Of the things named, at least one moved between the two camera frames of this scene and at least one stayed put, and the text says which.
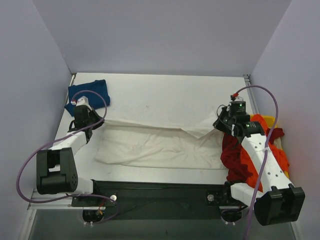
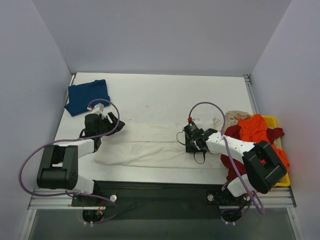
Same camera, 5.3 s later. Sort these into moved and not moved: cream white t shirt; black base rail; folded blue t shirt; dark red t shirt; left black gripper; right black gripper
Moved: left black gripper; right black gripper; cream white t shirt
Not moved: folded blue t shirt; black base rail; dark red t shirt
